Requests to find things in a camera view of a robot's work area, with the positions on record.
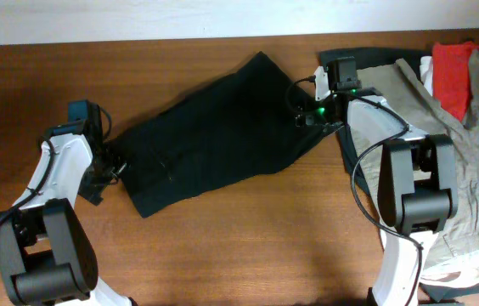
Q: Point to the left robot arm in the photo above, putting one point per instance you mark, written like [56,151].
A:
[46,257]

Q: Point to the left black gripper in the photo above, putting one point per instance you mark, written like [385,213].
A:
[93,184]

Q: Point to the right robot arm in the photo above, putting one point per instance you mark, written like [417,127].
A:
[417,185]

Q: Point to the black shorts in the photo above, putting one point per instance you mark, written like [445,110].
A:
[234,128]

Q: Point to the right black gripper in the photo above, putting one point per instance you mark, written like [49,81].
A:
[309,118]

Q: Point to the red garment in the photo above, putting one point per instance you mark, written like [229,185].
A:
[451,79]

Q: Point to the white printed garment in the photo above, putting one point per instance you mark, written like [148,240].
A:
[459,272]

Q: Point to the khaki beige shorts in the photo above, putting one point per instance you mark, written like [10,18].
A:
[457,245]

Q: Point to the dark green garment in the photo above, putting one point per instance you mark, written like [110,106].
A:
[367,57]

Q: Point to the white folded garment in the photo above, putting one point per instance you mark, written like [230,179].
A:
[426,73]

